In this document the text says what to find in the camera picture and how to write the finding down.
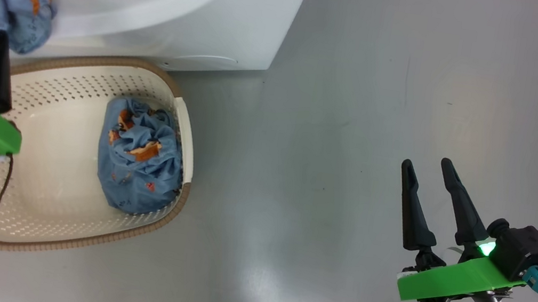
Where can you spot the blue dog print garment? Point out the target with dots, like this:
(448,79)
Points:
(139,168)

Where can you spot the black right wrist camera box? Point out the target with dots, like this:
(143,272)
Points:
(523,251)

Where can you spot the cream laundry basket brown rim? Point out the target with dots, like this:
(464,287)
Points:
(54,176)

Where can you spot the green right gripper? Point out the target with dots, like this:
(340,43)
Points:
(459,278)

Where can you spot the white front-load washing machine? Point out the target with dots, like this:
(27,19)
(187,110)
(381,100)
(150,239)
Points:
(174,1)

